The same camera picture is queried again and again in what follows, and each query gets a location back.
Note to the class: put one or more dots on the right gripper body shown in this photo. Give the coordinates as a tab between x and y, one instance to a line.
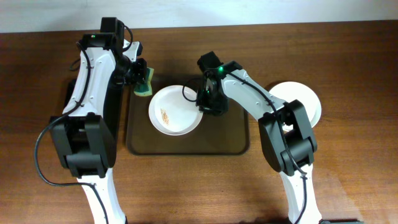
209	101

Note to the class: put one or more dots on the brown serving tray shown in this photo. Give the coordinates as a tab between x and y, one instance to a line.
227	134

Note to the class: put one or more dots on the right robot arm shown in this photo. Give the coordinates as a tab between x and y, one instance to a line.
287	138

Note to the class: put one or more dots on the white plate top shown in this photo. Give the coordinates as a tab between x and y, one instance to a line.
172	113

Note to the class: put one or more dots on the green yellow sponge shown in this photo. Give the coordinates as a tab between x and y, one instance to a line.
145	89

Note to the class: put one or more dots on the white plate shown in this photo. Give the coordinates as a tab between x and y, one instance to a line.
290	91
172	113

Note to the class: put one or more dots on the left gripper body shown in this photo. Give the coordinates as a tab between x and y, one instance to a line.
137	70

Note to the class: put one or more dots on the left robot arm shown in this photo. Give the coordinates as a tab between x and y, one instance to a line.
85	135

